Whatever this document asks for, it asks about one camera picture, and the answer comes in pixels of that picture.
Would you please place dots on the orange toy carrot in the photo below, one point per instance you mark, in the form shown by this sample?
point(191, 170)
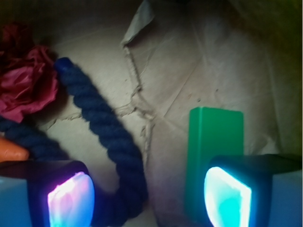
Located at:
point(10, 151)

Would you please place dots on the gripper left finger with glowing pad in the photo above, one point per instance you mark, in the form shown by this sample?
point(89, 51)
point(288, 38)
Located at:
point(46, 194)

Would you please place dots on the crumpled red paper ball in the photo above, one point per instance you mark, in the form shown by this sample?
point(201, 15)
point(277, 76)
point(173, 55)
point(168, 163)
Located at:
point(28, 81)

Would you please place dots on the brown paper bag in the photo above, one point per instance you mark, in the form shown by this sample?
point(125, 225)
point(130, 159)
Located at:
point(242, 55)

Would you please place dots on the green rectangular block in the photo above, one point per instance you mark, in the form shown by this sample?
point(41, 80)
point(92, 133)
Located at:
point(212, 132)

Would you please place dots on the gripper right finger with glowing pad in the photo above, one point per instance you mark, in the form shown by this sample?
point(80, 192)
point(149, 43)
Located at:
point(255, 191)

